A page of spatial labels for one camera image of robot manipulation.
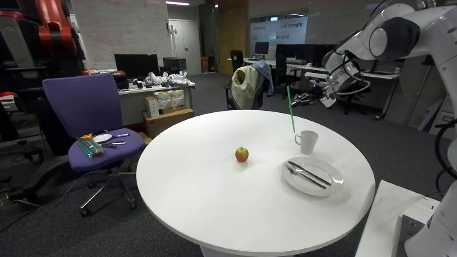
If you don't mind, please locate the green straw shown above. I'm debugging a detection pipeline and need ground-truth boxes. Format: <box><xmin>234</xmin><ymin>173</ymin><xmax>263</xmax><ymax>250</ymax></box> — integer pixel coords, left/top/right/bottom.
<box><xmin>286</xmin><ymin>85</ymin><xmax>296</xmax><ymax>133</ymax></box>

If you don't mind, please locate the metal knife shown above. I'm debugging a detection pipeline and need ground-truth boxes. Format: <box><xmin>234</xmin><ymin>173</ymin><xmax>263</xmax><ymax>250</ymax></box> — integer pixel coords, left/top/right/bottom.
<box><xmin>287</xmin><ymin>161</ymin><xmax>332</xmax><ymax>186</ymax></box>

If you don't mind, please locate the heap of white toy robots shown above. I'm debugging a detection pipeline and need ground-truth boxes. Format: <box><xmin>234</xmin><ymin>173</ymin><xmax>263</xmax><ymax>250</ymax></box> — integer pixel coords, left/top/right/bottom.
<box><xmin>144</xmin><ymin>70</ymin><xmax>191</xmax><ymax>86</ymax></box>

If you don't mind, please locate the row of monitors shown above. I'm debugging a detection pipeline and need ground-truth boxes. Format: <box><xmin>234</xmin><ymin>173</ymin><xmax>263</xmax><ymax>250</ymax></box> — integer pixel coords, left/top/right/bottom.
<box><xmin>254</xmin><ymin>41</ymin><xmax>337</xmax><ymax>67</ymax></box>

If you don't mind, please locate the purple office chair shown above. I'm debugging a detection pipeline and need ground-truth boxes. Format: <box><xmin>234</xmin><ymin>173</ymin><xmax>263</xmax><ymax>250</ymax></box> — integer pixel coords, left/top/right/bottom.
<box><xmin>42</xmin><ymin>73</ymin><xmax>146</xmax><ymax>217</ymax></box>

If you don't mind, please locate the chair with jackets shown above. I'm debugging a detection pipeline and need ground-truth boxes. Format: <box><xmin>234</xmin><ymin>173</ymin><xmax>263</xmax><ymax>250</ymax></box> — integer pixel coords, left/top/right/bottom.
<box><xmin>224</xmin><ymin>59</ymin><xmax>275</xmax><ymax>111</ymax></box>

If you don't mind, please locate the black monitor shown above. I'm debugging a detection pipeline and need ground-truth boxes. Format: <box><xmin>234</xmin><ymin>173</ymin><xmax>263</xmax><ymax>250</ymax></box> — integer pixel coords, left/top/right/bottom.
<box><xmin>114</xmin><ymin>54</ymin><xmax>160</xmax><ymax>80</ymax></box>

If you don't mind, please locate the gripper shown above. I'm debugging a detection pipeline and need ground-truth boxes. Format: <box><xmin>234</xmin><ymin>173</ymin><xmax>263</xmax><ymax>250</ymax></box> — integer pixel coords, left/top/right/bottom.
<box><xmin>291</xmin><ymin>83</ymin><xmax>327</xmax><ymax>109</ymax></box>

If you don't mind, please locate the black cable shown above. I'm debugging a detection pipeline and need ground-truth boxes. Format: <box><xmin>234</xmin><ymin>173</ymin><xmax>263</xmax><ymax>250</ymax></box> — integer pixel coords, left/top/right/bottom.
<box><xmin>434</xmin><ymin>119</ymin><xmax>457</xmax><ymax>180</ymax></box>

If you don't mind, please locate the white mug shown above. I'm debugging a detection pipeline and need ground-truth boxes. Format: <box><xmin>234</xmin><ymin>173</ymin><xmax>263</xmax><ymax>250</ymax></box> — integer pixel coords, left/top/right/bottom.
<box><xmin>295</xmin><ymin>130</ymin><xmax>319</xmax><ymax>155</ymax></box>

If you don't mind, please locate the metal fork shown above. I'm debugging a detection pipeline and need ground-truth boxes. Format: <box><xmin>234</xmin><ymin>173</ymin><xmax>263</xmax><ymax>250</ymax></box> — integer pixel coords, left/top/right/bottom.
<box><xmin>285</xmin><ymin>163</ymin><xmax>327</xmax><ymax>190</ymax></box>

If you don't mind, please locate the red and black robot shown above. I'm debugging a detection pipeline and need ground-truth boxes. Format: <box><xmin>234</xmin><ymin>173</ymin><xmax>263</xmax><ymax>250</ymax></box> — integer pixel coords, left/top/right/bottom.
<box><xmin>0</xmin><ymin>0</ymin><xmax>87</xmax><ymax>157</ymax></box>

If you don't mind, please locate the black office chair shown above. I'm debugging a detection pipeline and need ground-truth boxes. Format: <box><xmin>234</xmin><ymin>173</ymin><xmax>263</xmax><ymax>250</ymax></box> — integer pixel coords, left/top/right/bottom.
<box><xmin>230</xmin><ymin>50</ymin><xmax>244</xmax><ymax>74</ymax></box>

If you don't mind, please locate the red green apple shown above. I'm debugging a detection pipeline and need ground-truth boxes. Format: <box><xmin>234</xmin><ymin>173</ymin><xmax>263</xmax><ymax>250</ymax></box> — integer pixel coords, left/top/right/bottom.
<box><xmin>235</xmin><ymin>146</ymin><xmax>250</xmax><ymax>163</ymax></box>

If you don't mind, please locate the white desk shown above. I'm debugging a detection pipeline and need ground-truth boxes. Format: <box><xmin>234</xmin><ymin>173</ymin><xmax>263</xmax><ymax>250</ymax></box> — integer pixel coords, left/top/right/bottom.
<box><xmin>118</xmin><ymin>81</ymin><xmax>196</xmax><ymax>126</ymax></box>

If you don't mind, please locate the large white plate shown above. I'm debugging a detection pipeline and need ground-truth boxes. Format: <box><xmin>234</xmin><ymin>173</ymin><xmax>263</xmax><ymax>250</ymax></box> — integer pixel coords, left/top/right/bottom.
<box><xmin>281</xmin><ymin>156</ymin><xmax>345</xmax><ymax>197</ymax></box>

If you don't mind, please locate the white double door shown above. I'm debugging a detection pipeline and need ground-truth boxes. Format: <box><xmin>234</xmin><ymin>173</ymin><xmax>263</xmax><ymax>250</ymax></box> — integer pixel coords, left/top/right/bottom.
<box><xmin>169</xmin><ymin>19</ymin><xmax>202</xmax><ymax>76</ymax></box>

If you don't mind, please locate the stack of cardboard boxes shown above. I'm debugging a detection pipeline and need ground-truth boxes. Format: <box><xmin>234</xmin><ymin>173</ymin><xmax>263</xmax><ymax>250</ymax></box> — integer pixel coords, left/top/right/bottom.
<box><xmin>143</xmin><ymin>89</ymin><xmax>195</xmax><ymax>139</ymax></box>

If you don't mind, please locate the row of white desks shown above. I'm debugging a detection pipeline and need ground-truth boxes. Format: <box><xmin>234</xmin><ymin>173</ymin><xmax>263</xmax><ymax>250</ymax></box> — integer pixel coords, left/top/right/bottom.
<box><xmin>227</xmin><ymin>57</ymin><xmax>401</xmax><ymax>120</ymax></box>

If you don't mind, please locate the pack of green straws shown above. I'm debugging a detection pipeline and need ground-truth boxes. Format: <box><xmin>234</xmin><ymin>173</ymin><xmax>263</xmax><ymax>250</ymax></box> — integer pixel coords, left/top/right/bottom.
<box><xmin>75</xmin><ymin>133</ymin><xmax>105</xmax><ymax>158</ymax></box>

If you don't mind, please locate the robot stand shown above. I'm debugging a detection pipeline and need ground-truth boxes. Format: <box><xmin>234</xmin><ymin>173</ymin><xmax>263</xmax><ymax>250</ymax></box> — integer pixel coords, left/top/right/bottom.
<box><xmin>355</xmin><ymin>180</ymin><xmax>441</xmax><ymax>257</ymax></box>

